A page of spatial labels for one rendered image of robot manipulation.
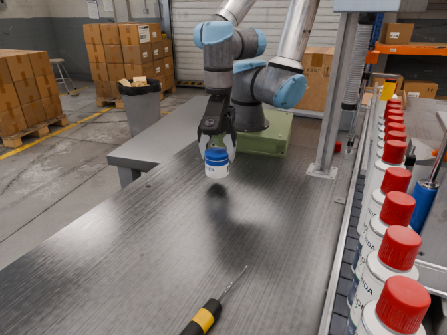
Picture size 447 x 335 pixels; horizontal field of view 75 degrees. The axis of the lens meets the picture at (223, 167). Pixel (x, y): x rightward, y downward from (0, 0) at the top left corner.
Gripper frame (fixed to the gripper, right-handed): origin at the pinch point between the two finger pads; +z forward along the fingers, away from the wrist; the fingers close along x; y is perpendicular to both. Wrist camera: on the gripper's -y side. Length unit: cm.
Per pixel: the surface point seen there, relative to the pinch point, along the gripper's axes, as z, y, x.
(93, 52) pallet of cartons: 13, 299, 278
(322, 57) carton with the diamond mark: -19, 77, -27
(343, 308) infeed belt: 3, -38, -33
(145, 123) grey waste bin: 70, 195, 144
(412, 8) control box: -38, 3, -40
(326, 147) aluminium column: -0.7, 15.6, -30.3
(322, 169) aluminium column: 7.0, 15.6, -30.1
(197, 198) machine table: 8.3, -9.1, 3.0
